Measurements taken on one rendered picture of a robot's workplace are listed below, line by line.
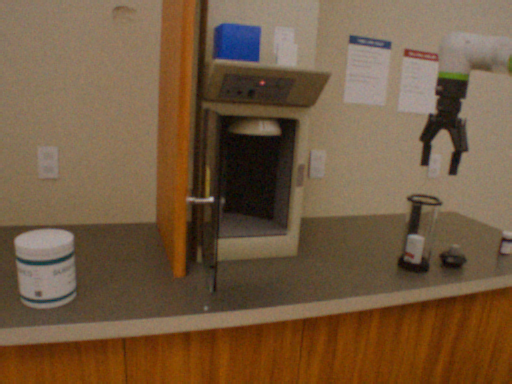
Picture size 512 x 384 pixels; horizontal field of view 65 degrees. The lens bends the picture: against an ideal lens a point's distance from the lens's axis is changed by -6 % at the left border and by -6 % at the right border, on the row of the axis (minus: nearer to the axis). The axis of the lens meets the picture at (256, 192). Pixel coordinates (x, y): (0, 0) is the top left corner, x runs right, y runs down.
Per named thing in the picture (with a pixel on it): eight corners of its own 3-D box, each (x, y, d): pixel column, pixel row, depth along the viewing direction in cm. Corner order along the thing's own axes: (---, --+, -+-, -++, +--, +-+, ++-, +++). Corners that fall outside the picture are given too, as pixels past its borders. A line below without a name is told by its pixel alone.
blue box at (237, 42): (211, 61, 111) (213, 27, 109) (247, 64, 114) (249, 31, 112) (220, 59, 102) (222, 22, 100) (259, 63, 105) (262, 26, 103)
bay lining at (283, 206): (192, 213, 146) (196, 109, 138) (263, 211, 155) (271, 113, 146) (208, 237, 124) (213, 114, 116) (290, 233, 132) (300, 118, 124)
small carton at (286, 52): (275, 66, 115) (277, 44, 114) (293, 68, 115) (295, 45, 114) (276, 65, 110) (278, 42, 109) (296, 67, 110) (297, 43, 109)
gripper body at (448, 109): (430, 96, 124) (426, 127, 126) (450, 98, 116) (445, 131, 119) (449, 98, 126) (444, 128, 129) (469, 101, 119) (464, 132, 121)
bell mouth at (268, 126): (218, 128, 136) (219, 110, 135) (270, 129, 142) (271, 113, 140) (232, 134, 120) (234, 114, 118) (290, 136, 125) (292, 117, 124)
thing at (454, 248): (431, 260, 137) (435, 241, 136) (451, 258, 140) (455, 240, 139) (450, 271, 129) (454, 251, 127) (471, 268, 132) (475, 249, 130)
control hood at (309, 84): (202, 99, 113) (204, 61, 111) (311, 105, 124) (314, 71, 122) (212, 100, 103) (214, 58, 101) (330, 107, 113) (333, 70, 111)
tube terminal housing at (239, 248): (182, 234, 147) (191, 1, 130) (270, 230, 158) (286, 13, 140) (196, 262, 124) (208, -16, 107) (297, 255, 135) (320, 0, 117)
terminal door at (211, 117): (202, 248, 122) (208, 107, 113) (212, 298, 93) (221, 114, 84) (200, 248, 122) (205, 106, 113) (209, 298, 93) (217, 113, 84)
